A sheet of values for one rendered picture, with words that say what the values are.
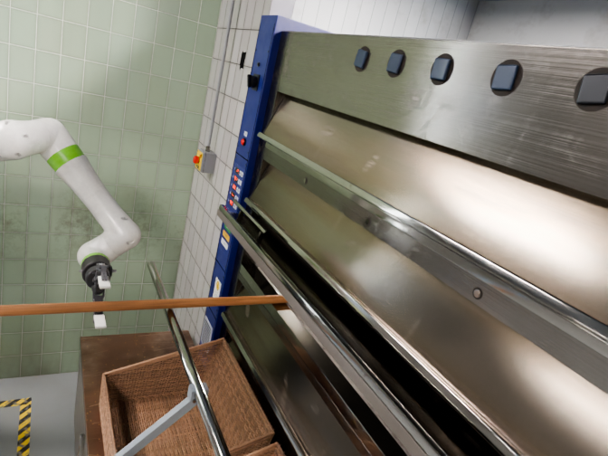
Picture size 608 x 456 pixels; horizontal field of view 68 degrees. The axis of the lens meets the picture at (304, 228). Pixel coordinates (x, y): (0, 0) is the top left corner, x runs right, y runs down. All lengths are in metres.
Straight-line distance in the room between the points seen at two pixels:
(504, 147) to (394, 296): 0.42
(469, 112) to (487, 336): 0.44
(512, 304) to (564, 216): 0.17
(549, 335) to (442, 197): 0.34
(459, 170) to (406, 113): 0.21
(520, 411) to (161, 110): 2.17
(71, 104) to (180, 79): 0.54
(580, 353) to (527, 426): 0.16
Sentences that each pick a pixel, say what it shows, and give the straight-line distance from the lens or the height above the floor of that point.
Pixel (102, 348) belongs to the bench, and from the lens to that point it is 2.35.
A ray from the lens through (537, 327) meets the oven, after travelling 0.86.
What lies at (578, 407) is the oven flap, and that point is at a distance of 0.87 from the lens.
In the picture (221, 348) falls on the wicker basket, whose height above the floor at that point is 0.82.
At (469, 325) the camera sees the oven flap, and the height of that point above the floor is 1.58.
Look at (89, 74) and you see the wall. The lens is 2.50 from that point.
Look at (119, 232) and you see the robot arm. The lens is 1.71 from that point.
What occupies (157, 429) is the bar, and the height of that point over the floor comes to 1.06.
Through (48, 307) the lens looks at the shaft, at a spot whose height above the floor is 1.20.
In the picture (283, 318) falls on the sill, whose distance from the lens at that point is 1.57.
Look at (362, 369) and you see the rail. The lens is 0.97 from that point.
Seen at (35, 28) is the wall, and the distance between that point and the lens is 2.49.
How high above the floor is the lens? 1.95
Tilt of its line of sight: 18 degrees down
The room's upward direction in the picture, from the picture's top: 14 degrees clockwise
